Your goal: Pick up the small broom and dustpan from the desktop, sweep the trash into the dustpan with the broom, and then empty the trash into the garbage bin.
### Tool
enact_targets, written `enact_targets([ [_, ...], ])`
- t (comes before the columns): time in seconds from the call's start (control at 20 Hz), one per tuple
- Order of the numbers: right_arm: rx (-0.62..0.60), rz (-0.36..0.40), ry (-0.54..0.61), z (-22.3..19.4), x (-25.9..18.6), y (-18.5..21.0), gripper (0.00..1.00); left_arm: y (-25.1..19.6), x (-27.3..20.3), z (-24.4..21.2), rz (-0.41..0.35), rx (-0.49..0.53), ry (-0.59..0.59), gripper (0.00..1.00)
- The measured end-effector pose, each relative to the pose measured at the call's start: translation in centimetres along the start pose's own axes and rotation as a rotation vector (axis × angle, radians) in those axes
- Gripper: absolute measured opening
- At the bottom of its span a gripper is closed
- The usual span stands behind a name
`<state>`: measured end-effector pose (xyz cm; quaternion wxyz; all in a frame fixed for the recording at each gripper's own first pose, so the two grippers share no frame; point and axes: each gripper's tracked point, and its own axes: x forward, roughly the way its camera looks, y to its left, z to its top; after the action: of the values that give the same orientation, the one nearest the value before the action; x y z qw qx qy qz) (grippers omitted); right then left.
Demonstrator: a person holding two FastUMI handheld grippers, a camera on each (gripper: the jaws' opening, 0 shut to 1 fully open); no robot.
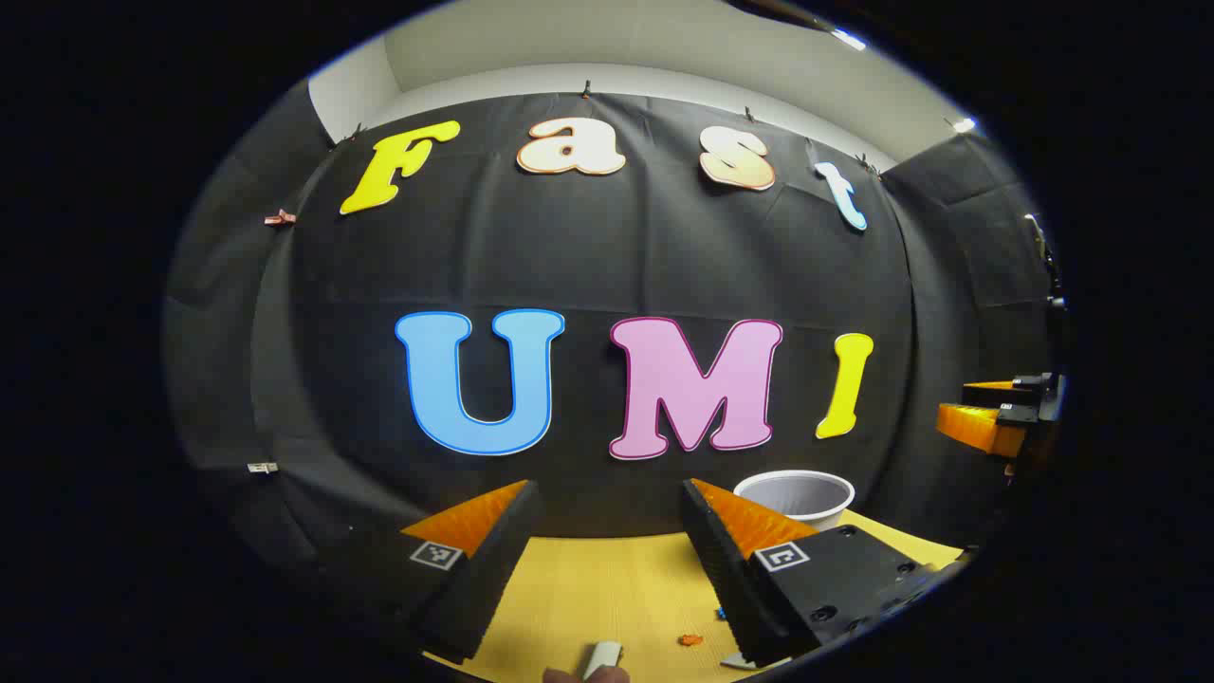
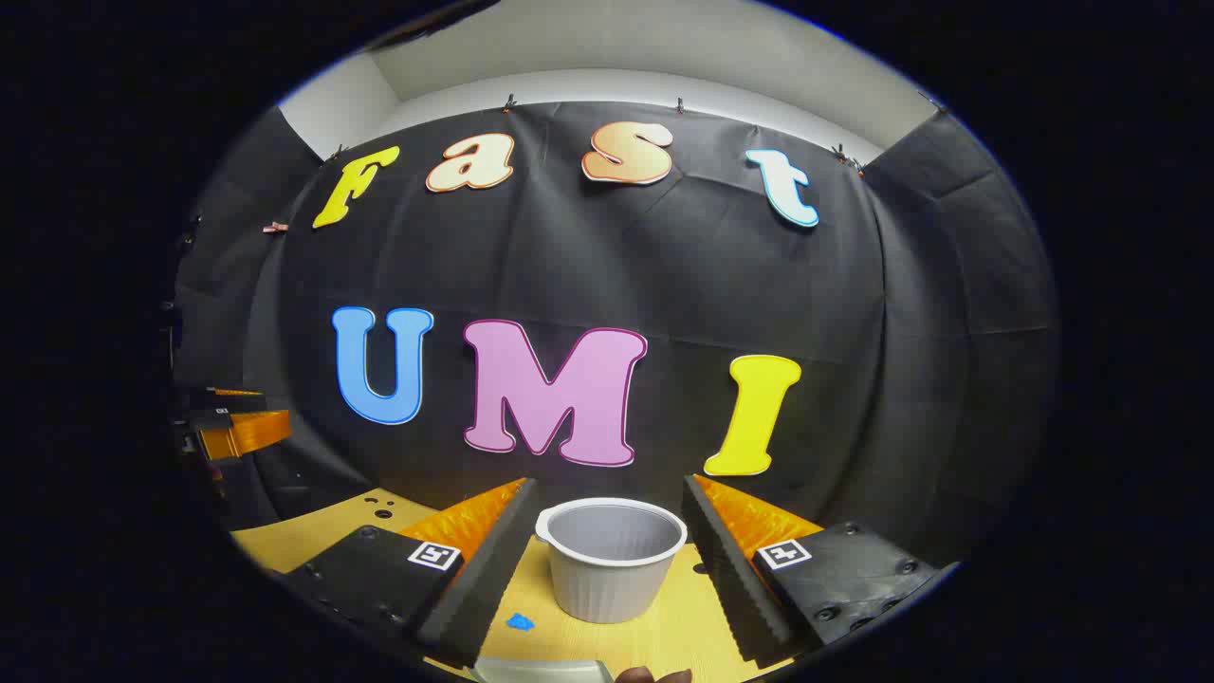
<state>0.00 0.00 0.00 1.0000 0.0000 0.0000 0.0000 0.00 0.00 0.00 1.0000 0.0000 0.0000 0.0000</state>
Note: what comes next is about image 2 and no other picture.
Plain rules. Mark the white ribbed cup garbage bin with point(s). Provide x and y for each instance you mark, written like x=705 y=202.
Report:
x=607 y=579

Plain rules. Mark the blue trash piece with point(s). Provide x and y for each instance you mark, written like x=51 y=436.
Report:
x=520 y=622

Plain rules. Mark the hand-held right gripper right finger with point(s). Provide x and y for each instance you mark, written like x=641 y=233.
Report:
x=726 y=560

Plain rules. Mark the wooden desktop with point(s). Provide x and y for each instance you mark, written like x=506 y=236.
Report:
x=683 y=621

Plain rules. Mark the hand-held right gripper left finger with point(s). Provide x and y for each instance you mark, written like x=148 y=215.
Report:
x=493 y=569

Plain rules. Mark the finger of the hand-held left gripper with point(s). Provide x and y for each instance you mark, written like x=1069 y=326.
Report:
x=248 y=432
x=228 y=400

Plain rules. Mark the grey plastic dustpan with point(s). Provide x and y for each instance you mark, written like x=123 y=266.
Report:
x=545 y=672

